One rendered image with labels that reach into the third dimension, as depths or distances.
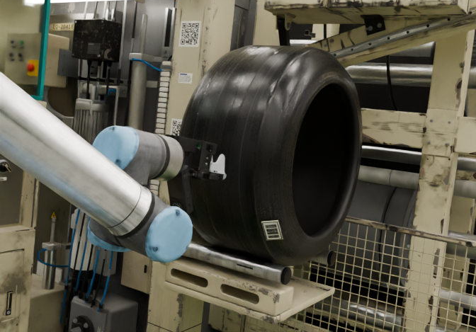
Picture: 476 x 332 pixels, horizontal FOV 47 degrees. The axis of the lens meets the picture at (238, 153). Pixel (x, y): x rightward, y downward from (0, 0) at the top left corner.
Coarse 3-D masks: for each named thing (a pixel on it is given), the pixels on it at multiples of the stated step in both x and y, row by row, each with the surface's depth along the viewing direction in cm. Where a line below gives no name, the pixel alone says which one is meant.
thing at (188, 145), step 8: (168, 136) 112; (176, 136) 111; (184, 144) 112; (192, 144) 115; (200, 144) 117; (216, 144) 119; (184, 152) 114; (192, 152) 115; (200, 152) 115; (208, 152) 117; (184, 160) 110; (192, 160) 116; (200, 160) 115; (208, 160) 119; (192, 168) 115; (200, 168) 116; (208, 168) 119; (192, 176) 116; (200, 176) 115
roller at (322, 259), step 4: (324, 252) 160; (328, 252) 160; (332, 252) 160; (316, 256) 161; (320, 256) 160; (324, 256) 160; (328, 256) 159; (332, 256) 160; (312, 260) 162; (316, 260) 161; (320, 260) 160; (324, 260) 160; (328, 260) 159; (332, 260) 160; (324, 264) 161; (328, 264) 160; (332, 264) 161
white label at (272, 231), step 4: (276, 220) 127; (264, 224) 129; (268, 224) 128; (272, 224) 128; (276, 224) 128; (264, 228) 129; (268, 228) 129; (272, 228) 129; (276, 228) 129; (264, 232) 130; (268, 232) 130; (272, 232) 130; (276, 232) 130; (280, 232) 129; (268, 236) 131; (272, 236) 131; (276, 236) 130; (280, 236) 130
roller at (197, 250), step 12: (192, 252) 151; (204, 252) 149; (216, 252) 147; (228, 252) 146; (216, 264) 147; (228, 264) 144; (240, 264) 142; (252, 264) 141; (264, 264) 139; (276, 264) 139; (264, 276) 138; (276, 276) 136; (288, 276) 137
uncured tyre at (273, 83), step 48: (240, 48) 148; (288, 48) 141; (192, 96) 140; (240, 96) 130; (288, 96) 128; (336, 96) 167; (240, 144) 126; (288, 144) 127; (336, 144) 175; (192, 192) 136; (240, 192) 127; (288, 192) 129; (336, 192) 172; (240, 240) 136; (288, 240) 134
